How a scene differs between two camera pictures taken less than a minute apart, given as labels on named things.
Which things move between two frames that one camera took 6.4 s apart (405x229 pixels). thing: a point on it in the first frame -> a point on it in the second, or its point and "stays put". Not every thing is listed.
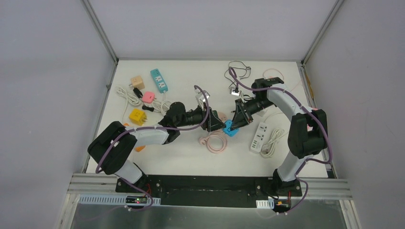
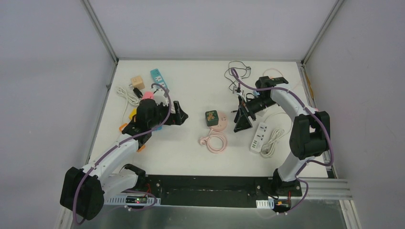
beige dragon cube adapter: x=137 y=82 stays put
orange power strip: x=139 y=148 stays put
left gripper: x=208 y=117 -> x=170 y=114
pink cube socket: x=148 y=97 stays put
